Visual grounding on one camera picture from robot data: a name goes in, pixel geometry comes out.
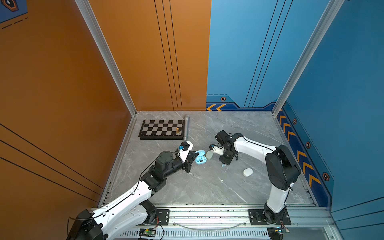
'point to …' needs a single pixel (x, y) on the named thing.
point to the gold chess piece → (178, 131)
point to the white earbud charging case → (247, 172)
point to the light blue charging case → (201, 159)
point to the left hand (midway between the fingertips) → (197, 152)
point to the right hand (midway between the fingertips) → (224, 158)
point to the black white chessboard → (162, 130)
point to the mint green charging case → (209, 154)
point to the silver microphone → (186, 118)
